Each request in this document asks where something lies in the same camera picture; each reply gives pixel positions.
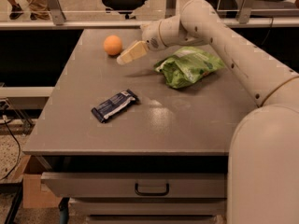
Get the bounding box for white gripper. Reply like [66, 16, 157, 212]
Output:
[117, 21, 165, 65]

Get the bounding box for orange fruit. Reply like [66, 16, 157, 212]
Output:
[103, 35, 122, 56]

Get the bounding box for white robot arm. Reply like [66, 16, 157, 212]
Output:
[118, 0, 299, 224]

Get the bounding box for blue rxbar blueberry wrapper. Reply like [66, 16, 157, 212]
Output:
[91, 90, 139, 123]

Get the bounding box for green chip bag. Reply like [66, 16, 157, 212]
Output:
[154, 47, 224, 89]

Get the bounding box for person legs in background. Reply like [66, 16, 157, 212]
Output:
[7, 0, 50, 21]

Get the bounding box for grey open top drawer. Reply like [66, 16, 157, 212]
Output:
[42, 156, 228, 199]

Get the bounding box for cardboard box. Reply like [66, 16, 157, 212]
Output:
[13, 155, 61, 209]

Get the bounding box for grey bottom drawer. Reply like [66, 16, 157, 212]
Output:
[85, 215, 228, 224]

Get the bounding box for metal guard rail frame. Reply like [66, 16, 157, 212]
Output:
[0, 0, 299, 32]

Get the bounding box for black drawer handle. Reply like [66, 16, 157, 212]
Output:
[135, 183, 170, 197]

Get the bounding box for black floor cable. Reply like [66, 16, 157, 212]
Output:
[0, 100, 21, 182]

